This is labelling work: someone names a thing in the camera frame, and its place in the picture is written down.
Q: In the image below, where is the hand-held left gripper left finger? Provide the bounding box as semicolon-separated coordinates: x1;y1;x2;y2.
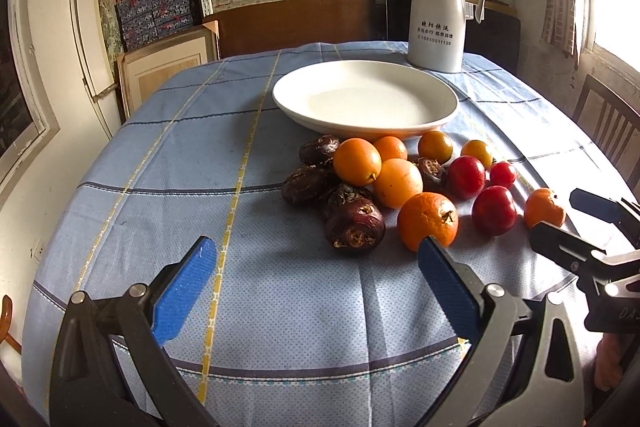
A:
49;235;219;427

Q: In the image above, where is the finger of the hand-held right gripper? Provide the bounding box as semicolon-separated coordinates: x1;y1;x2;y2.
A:
570;188;640;250
529;221;640;293

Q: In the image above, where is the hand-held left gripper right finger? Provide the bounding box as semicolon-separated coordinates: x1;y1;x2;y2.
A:
418;235;591;427

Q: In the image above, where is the bright red plum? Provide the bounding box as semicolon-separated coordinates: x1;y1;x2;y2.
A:
471;186;517;237

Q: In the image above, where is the large orange tangerine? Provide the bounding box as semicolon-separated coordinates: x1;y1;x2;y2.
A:
397;192;459;254

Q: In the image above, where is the small red plum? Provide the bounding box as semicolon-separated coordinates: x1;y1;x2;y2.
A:
489;161;517;190

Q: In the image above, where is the dark brown water chestnut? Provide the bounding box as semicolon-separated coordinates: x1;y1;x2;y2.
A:
325;198;386;250
281;165;336;206
320;183;375;220
299;135;341;166
412;157;448;194

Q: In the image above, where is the dark red plum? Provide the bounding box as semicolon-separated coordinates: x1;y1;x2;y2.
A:
446;155;486;200

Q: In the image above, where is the yellow round pear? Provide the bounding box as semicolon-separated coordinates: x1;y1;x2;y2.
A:
372;158;424;209

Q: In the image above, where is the small orange kumquat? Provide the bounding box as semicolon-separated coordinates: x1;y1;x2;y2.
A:
372;136;408;162
460;140;493;170

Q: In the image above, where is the smooth round orange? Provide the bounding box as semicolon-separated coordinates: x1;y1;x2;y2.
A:
418;130;454;164
332;137;383;186

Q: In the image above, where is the white oval plate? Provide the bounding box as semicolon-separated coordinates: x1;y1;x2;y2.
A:
272;60;460;141

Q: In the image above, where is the person's right hand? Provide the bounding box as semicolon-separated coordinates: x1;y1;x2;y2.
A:
594;334;626;392

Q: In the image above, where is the brown wooden chair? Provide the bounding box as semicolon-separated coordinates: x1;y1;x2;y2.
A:
572;74;640;168

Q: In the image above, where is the blue checked tablecloth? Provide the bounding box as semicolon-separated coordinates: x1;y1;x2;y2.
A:
21;41;621;427

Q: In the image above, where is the orange curved wooden piece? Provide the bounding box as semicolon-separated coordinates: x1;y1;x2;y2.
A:
0;294;21;353

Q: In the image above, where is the white moulding strip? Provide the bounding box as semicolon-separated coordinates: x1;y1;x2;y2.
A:
68;0;118;140

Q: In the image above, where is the white thermal jug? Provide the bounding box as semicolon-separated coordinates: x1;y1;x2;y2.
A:
406;0;487;74

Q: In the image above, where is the stack of blue patterned boxes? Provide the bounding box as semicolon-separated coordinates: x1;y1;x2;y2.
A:
115;0;198;52

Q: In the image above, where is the brown wooden board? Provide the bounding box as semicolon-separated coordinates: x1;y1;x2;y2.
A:
202;0;388;58

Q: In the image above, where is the grey marble slab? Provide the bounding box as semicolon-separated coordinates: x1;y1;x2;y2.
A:
95;0;125;58

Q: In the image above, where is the light wooden picture frame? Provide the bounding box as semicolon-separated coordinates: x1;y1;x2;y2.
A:
115;21;221;120

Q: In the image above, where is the white window frame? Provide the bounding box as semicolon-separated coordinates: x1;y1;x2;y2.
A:
0;0;61;188

